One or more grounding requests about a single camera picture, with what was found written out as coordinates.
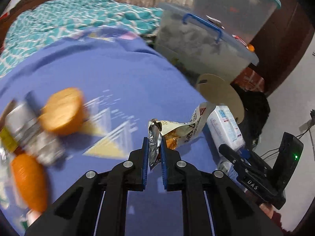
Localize white blue tissue pack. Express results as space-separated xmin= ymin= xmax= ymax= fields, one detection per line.
xmin=207 ymin=105 xmax=245 ymax=176

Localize cream snack wrapper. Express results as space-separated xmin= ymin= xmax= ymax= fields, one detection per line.
xmin=148 ymin=102 xmax=216 ymax=169

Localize crushed green can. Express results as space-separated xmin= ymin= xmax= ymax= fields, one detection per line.
xmin=5 ymin=92 xmax=65 ymax=166

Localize yellow red medicine box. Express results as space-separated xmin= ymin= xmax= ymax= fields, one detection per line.
xmin=1 ymin=99 xmax=24 ymax=156

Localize beige round trash bin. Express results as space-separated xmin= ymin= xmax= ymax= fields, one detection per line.
xmin=196 ymin=74 xmax=245 ymax=124

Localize person right hand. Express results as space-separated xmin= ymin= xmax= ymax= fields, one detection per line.
xmin=259 ymin=203 xmax=282 ymax=228

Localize black bag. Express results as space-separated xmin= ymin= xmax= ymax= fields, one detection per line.
xmin=231 ymin=84 xmax=270 ymax=150

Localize orange red gift bag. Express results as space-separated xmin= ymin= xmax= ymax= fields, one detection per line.
xmin=232 ymin=67 xmax=265 ymax=93

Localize purple patterned bed sheet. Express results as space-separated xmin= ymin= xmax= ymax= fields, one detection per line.
xmin=1 ymin=28 xmax=219 ymax=235

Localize small orange fruit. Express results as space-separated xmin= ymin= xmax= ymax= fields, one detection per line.
xmin=247 ymin=44 xmax=255 ymax=52

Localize dark wooden door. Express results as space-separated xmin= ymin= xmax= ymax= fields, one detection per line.
xmin=251 ymin=0 xmax=314 ymax=96

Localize middle teal lid storage bin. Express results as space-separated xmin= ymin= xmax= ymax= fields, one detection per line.
xmin=193 ymin=0 xmax=281 ymax=43

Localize teal patterned quilt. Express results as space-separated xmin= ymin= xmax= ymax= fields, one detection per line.
xmin=1 ymin=0 xmax=163 ymax=77

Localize carved wooden headboard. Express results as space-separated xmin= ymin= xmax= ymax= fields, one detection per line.
xmin=0 ymin=0 xmax=85 ymax=45

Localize black cables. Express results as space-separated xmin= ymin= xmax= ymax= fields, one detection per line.
xmin=259 ymin=109 xmax=315 ymax=160

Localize grey bin blue handle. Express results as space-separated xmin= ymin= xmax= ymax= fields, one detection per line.
xmin=154 ymin=2 xmax=259 ymax=85

